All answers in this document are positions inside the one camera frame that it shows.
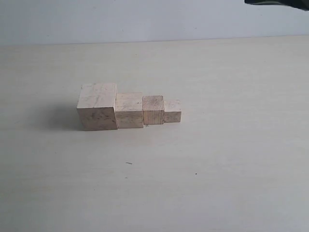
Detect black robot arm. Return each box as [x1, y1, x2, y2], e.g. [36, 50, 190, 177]
[244, 0, 309, 11]

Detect smallest wooden cube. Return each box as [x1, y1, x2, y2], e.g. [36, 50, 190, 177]
[164, 100, 182, 123]

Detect third largest wooden cube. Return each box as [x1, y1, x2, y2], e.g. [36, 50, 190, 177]
[142, 96, 165, 125]

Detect second largest wooden cube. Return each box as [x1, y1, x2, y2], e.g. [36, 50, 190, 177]
[115, 92, 143, 129]

